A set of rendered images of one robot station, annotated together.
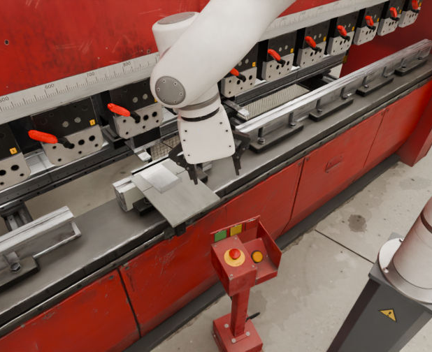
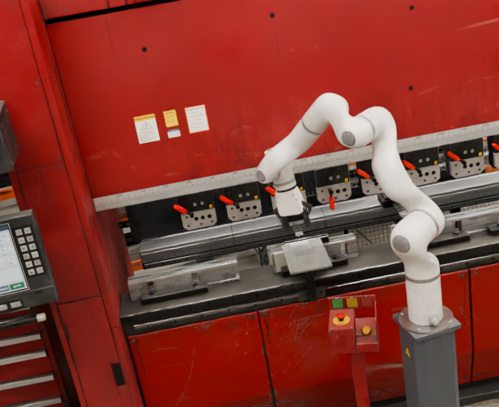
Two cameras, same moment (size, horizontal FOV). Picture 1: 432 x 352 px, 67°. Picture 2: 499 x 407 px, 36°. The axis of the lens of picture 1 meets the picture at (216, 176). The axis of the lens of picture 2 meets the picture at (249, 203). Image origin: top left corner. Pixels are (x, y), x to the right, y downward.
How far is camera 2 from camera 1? 2.37 m
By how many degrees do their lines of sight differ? 35
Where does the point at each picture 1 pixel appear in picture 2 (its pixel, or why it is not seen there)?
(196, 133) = (282, 199)
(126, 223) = (271, 279)
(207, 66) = (270, 168)
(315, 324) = not seen: outside the picture
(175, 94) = (262, 178)
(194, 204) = (312, 265)
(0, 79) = (212, 168)
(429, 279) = (414, 314)
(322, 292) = not seen: outside the picture
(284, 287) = not seen: outside the picture
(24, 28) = (228, 144)
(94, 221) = (252, 274)
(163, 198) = (295, 259)
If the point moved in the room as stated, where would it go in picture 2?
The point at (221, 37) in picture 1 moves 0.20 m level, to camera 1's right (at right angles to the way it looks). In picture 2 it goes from (275, 158) to (324, 161)
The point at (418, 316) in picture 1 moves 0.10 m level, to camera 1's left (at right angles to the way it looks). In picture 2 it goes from (413, 346) to (387, 341)
